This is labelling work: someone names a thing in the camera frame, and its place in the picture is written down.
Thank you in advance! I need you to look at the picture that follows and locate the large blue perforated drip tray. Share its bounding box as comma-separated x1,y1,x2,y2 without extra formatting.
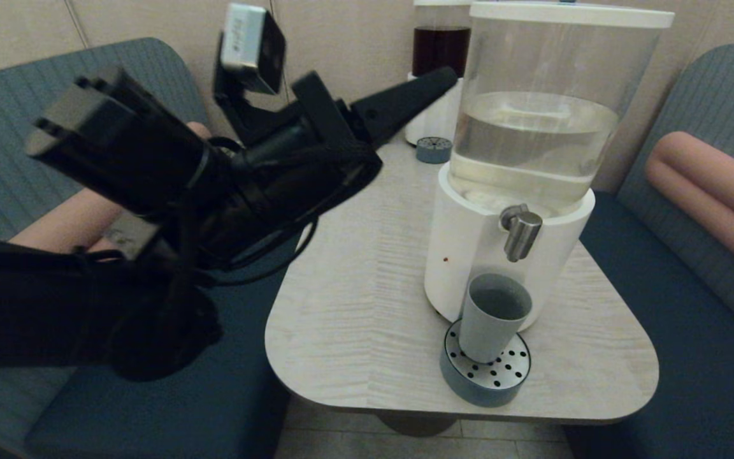
440,319,532,409

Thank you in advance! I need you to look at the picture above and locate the small blue perforated drip tray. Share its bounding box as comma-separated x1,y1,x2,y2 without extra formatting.
416,136,454,164

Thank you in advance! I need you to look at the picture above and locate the grey plastic cup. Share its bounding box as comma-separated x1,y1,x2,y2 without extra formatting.
458,273,533,364

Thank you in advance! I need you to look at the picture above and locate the pink bench bolster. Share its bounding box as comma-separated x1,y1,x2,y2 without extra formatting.
7,121,215,254
645,131,734,288

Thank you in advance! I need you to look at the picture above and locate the small dark drink dispenser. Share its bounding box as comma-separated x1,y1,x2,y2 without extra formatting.
404,0,473,146

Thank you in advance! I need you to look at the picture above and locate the dark blue bench seat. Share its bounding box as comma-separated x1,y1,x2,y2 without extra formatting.
561,191,734,459
23,236,298,459

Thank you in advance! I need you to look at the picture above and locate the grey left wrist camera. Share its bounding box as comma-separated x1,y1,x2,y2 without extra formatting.
213,3,287,106

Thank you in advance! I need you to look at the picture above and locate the steel water dispenser tap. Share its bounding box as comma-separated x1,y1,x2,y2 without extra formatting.
500,204,543,263

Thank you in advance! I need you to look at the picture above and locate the large clear water dispenser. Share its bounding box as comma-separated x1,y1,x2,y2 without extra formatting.
423,0,675,332

